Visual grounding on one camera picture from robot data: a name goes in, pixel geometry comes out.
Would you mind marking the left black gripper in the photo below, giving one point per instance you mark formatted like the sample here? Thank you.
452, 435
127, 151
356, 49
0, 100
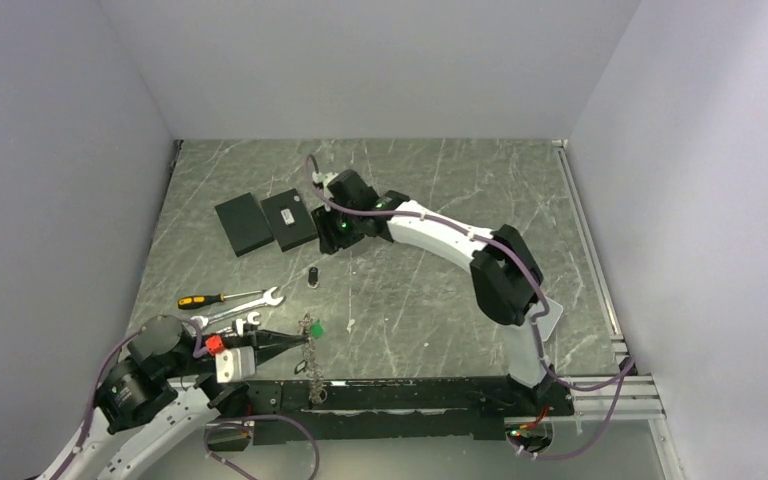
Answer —
262, 337

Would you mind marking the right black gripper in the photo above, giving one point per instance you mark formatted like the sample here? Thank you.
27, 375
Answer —
329, 241

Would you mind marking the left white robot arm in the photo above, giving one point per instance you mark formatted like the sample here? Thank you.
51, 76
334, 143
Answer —
166, 381

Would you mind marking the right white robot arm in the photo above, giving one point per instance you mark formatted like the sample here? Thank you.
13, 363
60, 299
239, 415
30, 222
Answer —
505, 276

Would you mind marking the silver wrench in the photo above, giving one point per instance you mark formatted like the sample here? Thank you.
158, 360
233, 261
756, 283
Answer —
240, 326
265, 298

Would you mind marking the black box with label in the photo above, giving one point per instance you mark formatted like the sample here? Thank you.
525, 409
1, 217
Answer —
289, 220

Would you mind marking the black box lid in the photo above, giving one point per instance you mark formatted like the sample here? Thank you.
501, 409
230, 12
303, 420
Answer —
244, 224

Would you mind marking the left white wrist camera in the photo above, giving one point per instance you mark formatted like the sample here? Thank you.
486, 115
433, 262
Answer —
235, 365

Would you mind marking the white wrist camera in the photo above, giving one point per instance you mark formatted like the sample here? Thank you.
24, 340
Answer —
321, 179
235, 365

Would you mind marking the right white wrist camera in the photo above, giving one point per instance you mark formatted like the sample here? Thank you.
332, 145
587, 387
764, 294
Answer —
321, 179

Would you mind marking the yellow handled screwdriver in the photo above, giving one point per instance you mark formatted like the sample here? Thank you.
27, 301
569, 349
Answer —
195, 302

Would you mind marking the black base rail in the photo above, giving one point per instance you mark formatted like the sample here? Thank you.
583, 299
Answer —
482, 408

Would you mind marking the aluminium frame rail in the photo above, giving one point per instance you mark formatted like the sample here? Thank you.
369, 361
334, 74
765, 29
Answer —
639, 399

